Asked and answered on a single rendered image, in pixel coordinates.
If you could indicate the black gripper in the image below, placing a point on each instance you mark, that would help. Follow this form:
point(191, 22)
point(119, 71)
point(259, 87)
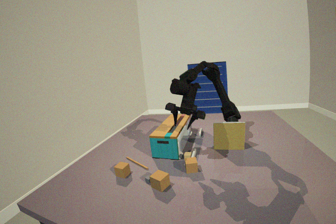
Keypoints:
point(174, 109)

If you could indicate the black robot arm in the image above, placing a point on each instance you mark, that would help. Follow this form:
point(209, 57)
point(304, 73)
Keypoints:
point(183, 86)

